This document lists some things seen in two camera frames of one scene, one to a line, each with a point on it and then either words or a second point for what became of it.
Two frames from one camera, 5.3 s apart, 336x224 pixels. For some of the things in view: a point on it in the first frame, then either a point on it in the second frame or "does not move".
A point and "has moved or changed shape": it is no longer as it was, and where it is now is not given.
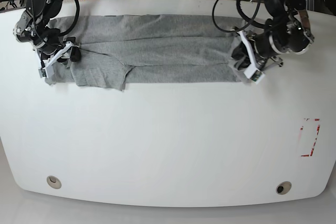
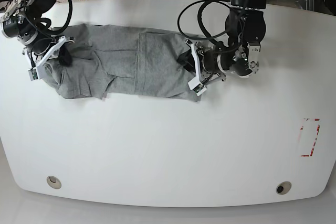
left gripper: [49, 46] → [38, 47]
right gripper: [287, 36] → [241, 60]
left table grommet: [54, 182] does not move
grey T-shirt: [114, 48] has moved or changed shape
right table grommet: [283, 188] does not move
